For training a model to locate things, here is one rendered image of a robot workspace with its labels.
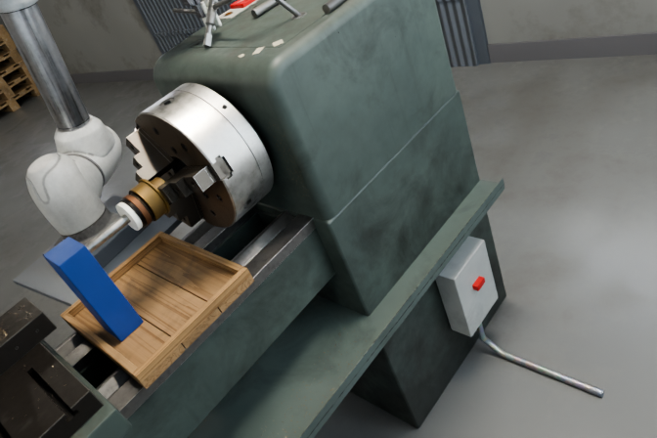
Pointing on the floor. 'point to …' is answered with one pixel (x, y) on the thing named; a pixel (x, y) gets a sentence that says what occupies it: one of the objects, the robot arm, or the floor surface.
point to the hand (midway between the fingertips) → (208, 14)
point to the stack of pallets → (16, 78)
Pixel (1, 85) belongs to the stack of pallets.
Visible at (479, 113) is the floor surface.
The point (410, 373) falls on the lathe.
